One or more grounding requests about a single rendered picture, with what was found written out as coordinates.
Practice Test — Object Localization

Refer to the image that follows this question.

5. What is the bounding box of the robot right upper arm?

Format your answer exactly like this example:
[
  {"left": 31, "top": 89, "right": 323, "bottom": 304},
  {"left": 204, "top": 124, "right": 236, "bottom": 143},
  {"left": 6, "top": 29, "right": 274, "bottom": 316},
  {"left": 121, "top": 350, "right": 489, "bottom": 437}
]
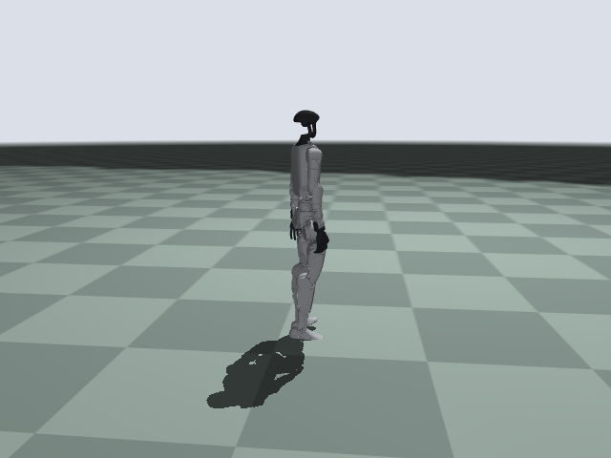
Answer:
[{"left": 305, "top": 147, "right": 324, "bottom": 195}]

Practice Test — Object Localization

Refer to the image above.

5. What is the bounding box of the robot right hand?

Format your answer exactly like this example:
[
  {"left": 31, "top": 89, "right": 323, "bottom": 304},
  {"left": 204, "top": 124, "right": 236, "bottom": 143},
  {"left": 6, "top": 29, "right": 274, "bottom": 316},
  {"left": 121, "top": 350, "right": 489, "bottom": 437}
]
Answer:
[{"left": 313, "top": 221, "right": 329, "bottom": 254}]

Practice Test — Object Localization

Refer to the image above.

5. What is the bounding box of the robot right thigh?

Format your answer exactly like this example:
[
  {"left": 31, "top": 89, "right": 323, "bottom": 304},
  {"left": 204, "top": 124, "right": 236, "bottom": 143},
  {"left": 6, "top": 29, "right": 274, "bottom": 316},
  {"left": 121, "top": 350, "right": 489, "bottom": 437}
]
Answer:
[{"left": 296, "top": 219, "right": 326, "bottom": 287}]

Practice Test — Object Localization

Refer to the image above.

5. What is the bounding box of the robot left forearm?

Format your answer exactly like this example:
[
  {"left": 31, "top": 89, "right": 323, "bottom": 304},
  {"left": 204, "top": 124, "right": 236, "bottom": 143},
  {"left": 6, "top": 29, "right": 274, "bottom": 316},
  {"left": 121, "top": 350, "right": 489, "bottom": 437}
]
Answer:
[{"left": 289, "top": 184, "right": 301, "bottom": 216}]

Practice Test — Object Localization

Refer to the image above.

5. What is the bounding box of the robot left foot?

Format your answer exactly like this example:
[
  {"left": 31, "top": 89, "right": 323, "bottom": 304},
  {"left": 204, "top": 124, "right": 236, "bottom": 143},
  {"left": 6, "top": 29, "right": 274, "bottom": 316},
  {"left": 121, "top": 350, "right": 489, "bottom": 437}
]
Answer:
[{"left": 291, "top": 317, "right": 318, "bottom": 328}]

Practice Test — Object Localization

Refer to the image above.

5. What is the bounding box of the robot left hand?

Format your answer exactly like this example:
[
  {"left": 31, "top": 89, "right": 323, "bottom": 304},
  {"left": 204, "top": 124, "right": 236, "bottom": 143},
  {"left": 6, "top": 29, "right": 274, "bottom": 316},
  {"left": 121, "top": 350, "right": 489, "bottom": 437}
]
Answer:
[{"left": 290, "top": 209, "right": 300, "bottom": 240}]

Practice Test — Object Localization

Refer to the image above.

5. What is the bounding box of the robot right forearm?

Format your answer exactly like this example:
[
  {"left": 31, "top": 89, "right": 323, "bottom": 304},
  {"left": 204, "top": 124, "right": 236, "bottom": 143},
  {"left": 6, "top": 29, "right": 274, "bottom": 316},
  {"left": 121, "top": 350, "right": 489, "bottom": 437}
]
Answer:
[{"left": 309, "top": 185, "right": 325, "bottom": 229}]

